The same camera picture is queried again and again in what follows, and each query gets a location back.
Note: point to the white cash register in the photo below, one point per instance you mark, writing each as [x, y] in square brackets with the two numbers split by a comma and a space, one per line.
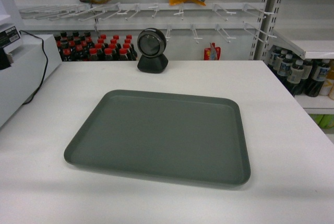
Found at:
[34, 61]

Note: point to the red cap soy bottle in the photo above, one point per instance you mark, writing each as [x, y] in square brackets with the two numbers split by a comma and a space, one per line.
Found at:
[125, 55]

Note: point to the grey rectangular tray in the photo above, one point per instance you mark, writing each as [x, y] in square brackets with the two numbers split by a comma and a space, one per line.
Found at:
[182, 138]

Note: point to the black round barcode scanner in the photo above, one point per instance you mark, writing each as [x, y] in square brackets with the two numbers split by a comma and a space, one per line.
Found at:
[152, 43]

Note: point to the dark drink bottle white label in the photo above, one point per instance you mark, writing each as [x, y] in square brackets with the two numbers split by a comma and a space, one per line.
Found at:
[294, 77]

